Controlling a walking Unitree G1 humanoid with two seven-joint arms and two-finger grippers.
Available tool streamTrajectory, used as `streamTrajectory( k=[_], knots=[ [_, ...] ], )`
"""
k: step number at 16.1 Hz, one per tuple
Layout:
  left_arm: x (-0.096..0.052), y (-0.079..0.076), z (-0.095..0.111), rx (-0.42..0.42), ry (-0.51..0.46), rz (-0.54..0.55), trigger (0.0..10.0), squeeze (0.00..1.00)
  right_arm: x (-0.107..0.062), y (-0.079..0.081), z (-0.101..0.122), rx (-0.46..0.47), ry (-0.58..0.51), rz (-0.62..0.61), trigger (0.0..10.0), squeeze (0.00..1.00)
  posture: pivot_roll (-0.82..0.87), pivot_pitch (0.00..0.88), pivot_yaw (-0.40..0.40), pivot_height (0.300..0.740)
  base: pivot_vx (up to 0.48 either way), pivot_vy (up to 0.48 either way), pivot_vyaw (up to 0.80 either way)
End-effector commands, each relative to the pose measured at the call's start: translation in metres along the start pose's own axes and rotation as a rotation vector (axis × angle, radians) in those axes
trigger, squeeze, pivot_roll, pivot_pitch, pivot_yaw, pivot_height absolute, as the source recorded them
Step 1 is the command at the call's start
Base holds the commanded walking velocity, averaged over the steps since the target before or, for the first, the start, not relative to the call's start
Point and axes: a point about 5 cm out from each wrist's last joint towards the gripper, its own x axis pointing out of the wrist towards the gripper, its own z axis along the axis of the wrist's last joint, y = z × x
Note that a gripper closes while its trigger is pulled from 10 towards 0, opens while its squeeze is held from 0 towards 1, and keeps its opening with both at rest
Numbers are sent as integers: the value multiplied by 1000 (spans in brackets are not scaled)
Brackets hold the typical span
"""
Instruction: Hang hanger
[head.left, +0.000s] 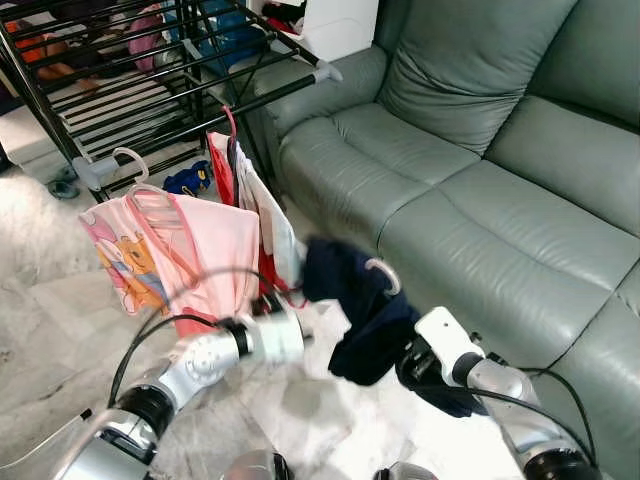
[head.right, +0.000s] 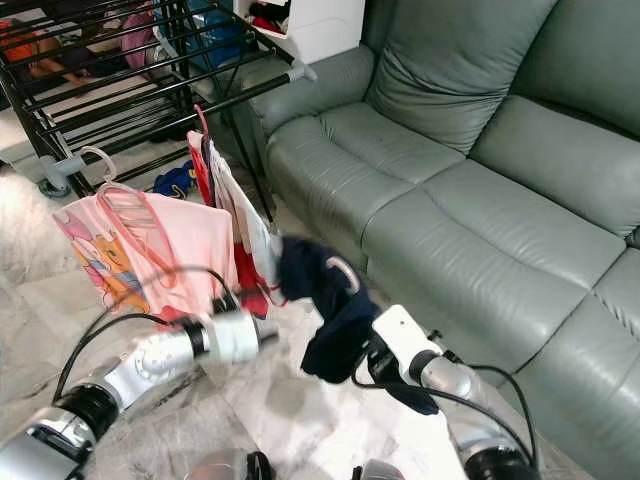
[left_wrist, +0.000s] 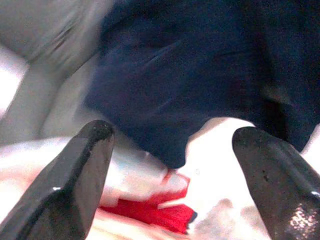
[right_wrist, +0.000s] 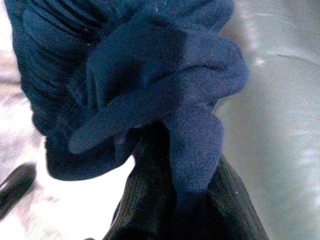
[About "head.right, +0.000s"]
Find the navy blue garment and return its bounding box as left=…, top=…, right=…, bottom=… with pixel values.
left=278, top=237, right=443, bottom=416

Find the red clothes hanger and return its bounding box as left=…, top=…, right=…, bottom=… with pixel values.
left=195, top=103, right=213, bottom=141

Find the white pink clothes hanger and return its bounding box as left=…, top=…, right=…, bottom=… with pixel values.
left=82, top=145, right=119, bottom=184

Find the robot right leg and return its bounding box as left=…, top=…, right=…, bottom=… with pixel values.
left=355, top=462, right=406, bottom=480

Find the robot leg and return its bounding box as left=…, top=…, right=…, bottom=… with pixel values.
left=355, top=462, right=406, bottom=480
left=185, top=450, right=273, bottom=480

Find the robot left leg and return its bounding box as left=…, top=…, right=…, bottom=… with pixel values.
left=185, top=450, right=273, bottom=480

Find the grey leather sofa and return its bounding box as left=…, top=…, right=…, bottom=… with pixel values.
left=245, top=0, right=640, bottom=480

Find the blue yellow sock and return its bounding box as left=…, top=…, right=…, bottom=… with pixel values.
left=153, top=160, right=199, bottom=196

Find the white laundry bin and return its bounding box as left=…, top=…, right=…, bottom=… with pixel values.
left=245, top=0, right=366, bottom=63

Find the blue hanging garment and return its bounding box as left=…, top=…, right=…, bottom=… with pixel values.
left=160, top=0, right=246, bottom=71

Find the magenta garment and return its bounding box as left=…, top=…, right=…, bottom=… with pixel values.
left=122, top=5, right=161, bottom=71

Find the orange garment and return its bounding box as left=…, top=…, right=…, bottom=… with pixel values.
left=0, top=18, right=81, bottom=86

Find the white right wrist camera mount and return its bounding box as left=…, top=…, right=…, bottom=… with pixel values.
left=372, top=305, right=443, bottom=386

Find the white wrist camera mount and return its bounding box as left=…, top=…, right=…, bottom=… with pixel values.
left=372, top=305, right=443, bottom=386
left=205, top=305, right=266, bottom=366

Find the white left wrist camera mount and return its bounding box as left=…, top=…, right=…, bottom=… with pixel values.
left=205, top=305, right=266, bottom=366

